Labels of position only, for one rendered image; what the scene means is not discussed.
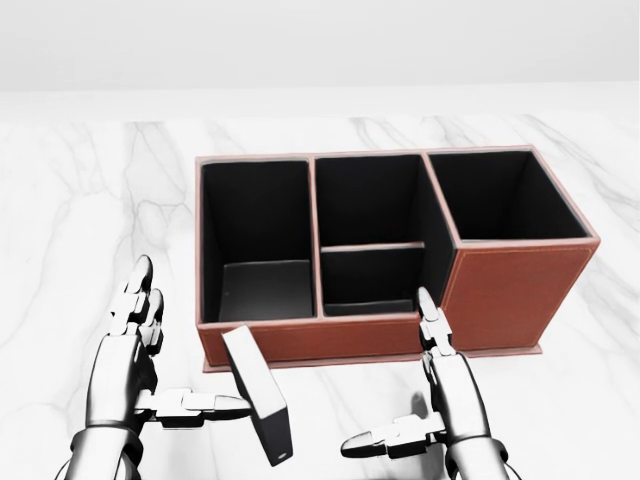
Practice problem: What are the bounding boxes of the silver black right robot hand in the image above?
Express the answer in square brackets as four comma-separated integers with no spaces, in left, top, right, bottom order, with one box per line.
[340,286,494,460]

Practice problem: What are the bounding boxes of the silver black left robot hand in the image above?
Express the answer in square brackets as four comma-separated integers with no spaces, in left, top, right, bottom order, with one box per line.
[85,254,254,430]

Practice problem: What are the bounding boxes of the red-brown desk caddy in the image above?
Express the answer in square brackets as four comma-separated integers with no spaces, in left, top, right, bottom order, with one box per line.
[194,144,603,375]

